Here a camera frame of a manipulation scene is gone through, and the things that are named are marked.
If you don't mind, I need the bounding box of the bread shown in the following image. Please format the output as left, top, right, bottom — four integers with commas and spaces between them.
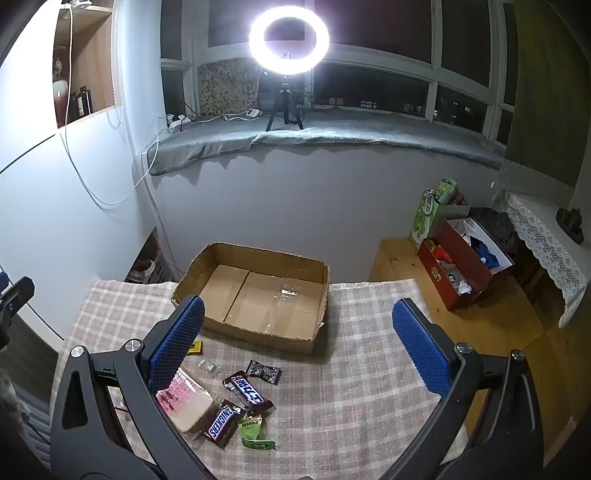
156, 369, 216, 433

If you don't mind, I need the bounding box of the Snickers bar English label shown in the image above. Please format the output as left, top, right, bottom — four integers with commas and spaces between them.
202, 400, 246, 449

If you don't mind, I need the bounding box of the yellow candy packet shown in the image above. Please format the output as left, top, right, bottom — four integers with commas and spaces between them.
187, 341, 204, 356

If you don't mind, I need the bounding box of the Snickers bar Chinese label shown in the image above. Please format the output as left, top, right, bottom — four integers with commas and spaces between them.
222, 370, 274, 415

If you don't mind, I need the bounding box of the black white patterned candy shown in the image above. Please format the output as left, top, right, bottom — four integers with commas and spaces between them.
246, 360, 283, 386

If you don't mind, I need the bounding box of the clear wrapped green candy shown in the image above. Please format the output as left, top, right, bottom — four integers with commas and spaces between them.
197, 358, 221, 377

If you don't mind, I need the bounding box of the white lace cloth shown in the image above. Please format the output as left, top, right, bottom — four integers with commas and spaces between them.
498, 161, 591, 329

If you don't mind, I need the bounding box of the red storage box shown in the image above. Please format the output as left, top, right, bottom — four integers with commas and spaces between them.
418, 217, 513, 311

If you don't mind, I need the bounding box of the open cardboard box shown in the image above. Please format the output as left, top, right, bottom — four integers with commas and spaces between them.
171, 242, 331, 355

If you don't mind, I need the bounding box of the wooden shelf niche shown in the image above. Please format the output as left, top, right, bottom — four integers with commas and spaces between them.
52, 1, 115, 127

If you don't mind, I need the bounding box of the white power strip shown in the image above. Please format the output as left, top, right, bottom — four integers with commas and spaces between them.
168, 115, 191, 134

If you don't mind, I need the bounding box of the green tissue box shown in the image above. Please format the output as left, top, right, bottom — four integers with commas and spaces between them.
410, 178, 457, 247

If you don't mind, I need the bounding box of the leopard print cushion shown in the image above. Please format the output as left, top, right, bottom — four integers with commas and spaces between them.
197, 58, 262, 116

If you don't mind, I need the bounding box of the grey windowsill blanket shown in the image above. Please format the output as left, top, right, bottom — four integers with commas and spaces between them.
144, 109, 503, 176

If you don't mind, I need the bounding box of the white cable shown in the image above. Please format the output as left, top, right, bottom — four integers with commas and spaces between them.
58, 4, 160, 208

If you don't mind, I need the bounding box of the ring light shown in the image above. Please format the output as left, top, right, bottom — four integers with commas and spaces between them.
249, 5, 331, 76

